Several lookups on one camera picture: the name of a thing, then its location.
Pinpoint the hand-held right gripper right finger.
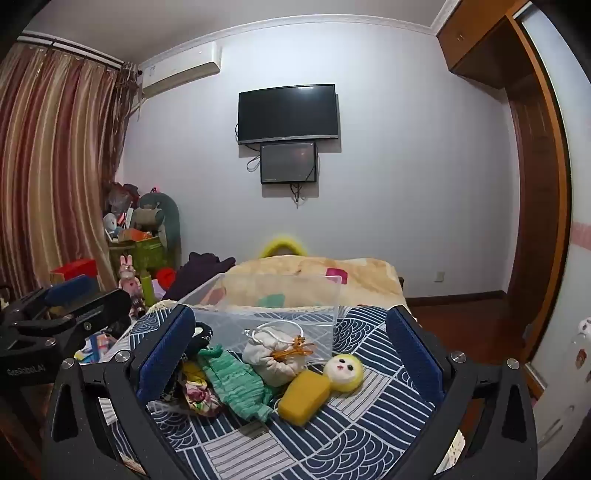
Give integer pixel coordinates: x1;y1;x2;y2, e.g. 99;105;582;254
385;305;539;480

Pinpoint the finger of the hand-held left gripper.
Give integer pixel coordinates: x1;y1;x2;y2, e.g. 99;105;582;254
44;274;100;308
74;288;134;340

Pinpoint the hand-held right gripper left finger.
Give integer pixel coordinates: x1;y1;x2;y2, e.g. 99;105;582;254
44;305;197;480

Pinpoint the floral fabric scrunchie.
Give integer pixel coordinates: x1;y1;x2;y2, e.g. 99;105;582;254
178;360;222;416

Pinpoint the green knitted cloth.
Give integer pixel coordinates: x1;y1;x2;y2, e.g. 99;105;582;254
198;344;275;423

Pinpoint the white drawstring pouch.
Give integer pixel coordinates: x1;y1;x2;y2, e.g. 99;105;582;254
242;323;315;386

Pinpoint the clear plastic storage box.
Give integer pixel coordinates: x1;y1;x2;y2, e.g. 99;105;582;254
178;272;342;363

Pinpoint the yellow ball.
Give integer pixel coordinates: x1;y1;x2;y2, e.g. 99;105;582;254
277;353;365;428

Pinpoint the red box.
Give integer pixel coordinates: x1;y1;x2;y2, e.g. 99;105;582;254
50;259;99;284

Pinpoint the pink rabbit figure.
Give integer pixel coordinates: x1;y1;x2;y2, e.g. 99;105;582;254
119;255;144;296

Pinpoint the green storage basket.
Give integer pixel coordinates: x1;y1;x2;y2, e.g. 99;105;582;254
108;235;167;278

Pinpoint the dark purple garment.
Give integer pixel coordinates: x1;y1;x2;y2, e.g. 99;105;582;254
164;251;236;303

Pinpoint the blue patterned bedsheet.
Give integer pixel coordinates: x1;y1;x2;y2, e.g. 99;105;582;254
106;305;467;480

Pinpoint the striped brown curtain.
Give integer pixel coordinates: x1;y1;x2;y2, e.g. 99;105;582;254
0;34;139;296

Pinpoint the beige printed blanket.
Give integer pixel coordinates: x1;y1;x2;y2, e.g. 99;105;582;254
222;255;407;309

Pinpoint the brown wooden door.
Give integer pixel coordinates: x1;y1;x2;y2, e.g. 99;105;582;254
505;74;561;324

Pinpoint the white sliding wardrobe door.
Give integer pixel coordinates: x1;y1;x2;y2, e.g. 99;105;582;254
522;4;591;416

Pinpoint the wooden overhead cabinet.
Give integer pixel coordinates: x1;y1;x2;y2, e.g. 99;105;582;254
436;0;532;90

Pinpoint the yellow foam ring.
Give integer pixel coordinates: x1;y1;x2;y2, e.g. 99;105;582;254
261;234;308;259

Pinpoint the small black wall monitor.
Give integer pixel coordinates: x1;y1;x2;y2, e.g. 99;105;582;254
260;141;318;184

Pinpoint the white curtain rail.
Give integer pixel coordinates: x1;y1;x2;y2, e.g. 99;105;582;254
21;30;126;66

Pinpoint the white wall air conditioner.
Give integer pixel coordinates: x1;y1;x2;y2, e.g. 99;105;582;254
139;41;222;97

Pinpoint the wall-mounted black television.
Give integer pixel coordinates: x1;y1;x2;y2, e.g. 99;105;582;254
238;84;340;145

